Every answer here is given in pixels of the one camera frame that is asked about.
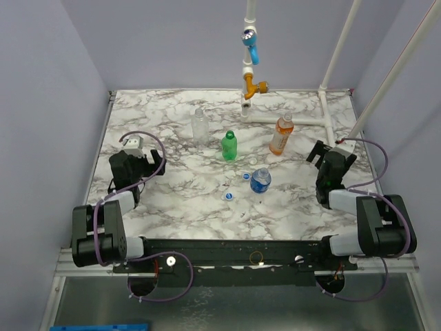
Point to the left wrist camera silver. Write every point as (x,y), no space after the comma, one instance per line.
(133,146)

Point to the white blue bottle cap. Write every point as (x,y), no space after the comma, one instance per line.
(229,196)

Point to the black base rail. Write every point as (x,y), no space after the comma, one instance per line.
(227,263)

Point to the green plastic bottle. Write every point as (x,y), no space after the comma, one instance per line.
(229,146)

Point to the orange plastic bottle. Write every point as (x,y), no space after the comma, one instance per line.
(284,127)

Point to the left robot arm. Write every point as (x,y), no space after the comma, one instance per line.
(98,234)

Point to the blue tray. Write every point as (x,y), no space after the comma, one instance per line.
(113,327)

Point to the white rear pole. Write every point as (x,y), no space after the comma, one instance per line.
(340,43)

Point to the blue label plastic bottle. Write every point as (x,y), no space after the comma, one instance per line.
(260,180)

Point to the aluminium extrusion rail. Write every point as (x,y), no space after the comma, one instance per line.
(65,267)

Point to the yellow faucet tap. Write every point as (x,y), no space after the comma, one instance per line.
(251,89)

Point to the blue faucet tap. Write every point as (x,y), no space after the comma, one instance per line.
(249,39)

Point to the white pipe stand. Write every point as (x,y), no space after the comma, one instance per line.
(326,122)

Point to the white diagonal pole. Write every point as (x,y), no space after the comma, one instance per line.
(424,27)

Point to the clear plastic bottle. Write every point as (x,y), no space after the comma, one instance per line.
(200,127)

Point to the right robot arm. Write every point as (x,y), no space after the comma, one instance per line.
(384,228)

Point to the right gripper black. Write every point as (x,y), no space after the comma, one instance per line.
(324,156)

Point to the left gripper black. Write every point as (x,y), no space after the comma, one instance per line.
(150,168)

